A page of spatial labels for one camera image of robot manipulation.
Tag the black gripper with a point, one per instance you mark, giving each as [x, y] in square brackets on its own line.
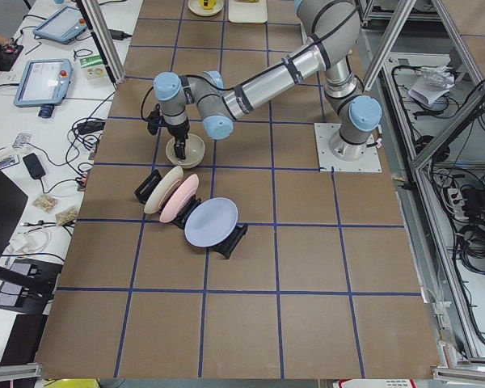
[177, 131]

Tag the cream ceramic bowl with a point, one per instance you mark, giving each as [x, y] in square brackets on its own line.
[194, 152]

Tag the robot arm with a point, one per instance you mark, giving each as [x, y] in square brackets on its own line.
[332, 29]

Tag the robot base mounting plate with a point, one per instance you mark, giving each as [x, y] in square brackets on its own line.
[334, 155]

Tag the cream plate in rack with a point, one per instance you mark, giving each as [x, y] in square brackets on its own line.
[164, 190]

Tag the pink plate in rack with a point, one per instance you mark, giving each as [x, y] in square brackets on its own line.
[186, 190]

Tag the lavender plate in rack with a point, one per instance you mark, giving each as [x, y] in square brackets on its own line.
[211, 222]

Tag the black dish rack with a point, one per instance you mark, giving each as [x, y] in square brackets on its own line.
[224, 248]

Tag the green white box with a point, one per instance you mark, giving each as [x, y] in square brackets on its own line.
[93, 67]

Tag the black power adapter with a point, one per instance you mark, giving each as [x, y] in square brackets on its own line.
[118, 34]

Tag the cream round plate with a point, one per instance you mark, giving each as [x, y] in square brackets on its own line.
[194, 7]

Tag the white rectangular tray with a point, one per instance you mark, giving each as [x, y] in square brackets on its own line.
[247, 11]

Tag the black smartphone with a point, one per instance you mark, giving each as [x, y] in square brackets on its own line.
[34, 166]

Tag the lower teach pendant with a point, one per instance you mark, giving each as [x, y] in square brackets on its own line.
[44, 82]

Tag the teach pendant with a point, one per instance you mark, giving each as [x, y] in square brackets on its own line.
[44, 82]
[63, 26]

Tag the upper teach pendant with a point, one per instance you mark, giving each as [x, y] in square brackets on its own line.
[63, 26]

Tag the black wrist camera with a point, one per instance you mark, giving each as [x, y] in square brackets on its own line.
[154, 122]

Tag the aluminium frame post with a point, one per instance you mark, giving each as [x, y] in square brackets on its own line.
[95, 21]

